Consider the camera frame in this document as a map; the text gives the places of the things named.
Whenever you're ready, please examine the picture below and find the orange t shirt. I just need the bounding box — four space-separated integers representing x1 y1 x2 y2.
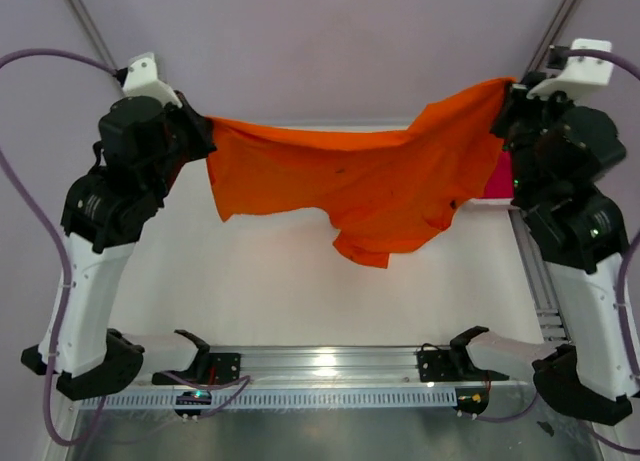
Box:
207 78 511 268

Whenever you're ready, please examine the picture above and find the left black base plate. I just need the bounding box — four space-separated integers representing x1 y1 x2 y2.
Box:
151 352 242 387

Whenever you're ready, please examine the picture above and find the left controller board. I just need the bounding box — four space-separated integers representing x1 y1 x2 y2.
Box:
174 390 212 418

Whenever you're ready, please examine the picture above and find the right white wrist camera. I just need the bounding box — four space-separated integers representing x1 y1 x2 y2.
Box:
527 38 614 101

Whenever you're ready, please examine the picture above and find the right frame post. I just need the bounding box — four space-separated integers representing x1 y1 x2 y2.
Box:
524 0 583 74

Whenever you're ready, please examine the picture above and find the frame post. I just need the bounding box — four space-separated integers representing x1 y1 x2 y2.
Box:
524 0 583 74
64 0 118 68

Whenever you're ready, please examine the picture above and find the controller board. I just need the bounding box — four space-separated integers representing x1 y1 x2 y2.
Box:
174 390 212 418
454 387 490 415

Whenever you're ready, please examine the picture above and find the magenta t shirt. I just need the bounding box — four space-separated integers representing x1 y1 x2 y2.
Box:
483 152 514 200

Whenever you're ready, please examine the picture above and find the white plastic basket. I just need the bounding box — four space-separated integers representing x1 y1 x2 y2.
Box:
466 198 513 209

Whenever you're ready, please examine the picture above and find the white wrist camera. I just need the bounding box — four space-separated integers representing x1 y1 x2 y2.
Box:
527 38 614 101
116 52 182 108

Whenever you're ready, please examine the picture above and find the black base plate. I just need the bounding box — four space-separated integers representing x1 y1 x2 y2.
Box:
415 343 509 383
151 352 242 387

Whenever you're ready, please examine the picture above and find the aluminium front rail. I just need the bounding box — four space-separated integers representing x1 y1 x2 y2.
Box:
57 344 605 391

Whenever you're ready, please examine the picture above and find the left frame post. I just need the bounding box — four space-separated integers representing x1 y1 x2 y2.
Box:
64 0 118 68

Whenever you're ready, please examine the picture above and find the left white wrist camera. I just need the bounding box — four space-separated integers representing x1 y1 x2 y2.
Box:
116 52 182 108

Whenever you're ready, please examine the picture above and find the right controller board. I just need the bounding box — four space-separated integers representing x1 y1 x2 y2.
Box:
454 387 490 415

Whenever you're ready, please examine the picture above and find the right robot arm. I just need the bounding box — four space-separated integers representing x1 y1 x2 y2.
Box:
448 72 639 426

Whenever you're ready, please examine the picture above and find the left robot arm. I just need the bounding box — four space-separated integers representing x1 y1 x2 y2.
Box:
21 93 215 401

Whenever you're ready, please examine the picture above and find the white slotted cable duct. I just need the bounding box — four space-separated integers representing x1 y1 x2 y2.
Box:
105 385 455 410

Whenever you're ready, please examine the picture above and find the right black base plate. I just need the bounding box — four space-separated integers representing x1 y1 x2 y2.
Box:
415 343 509 383

